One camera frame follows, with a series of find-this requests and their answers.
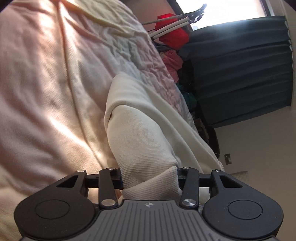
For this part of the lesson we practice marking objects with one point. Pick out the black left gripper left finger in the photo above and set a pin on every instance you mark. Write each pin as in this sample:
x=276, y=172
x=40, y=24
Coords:
x=116, y=177

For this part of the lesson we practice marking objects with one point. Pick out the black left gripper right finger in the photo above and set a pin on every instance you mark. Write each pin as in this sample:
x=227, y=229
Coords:
x=182, y=175

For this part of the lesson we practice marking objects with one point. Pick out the cream white knit garment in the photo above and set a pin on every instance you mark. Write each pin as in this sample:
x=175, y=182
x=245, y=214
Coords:
x=150, y=141

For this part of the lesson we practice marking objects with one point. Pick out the green garment on pile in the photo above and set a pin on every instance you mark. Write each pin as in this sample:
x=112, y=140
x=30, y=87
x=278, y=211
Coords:
x=188, y=97

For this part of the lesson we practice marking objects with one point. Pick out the pink garment on pile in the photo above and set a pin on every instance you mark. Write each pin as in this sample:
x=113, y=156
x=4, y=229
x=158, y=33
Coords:
x=173, y=63

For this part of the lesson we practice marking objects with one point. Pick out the teal curtain far side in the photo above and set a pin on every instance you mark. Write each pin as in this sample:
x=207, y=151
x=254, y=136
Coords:
x=241, y=69

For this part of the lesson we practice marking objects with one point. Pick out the pink pastel bed blanket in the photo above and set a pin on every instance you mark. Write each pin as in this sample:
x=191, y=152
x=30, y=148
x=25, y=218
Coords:
x=58, y=59

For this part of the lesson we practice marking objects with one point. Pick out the red garment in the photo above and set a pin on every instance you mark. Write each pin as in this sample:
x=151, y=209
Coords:
x=175, y=39

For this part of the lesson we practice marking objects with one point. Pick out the wall power socket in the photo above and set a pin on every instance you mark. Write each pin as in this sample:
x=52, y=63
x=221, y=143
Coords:
x=227, y=159

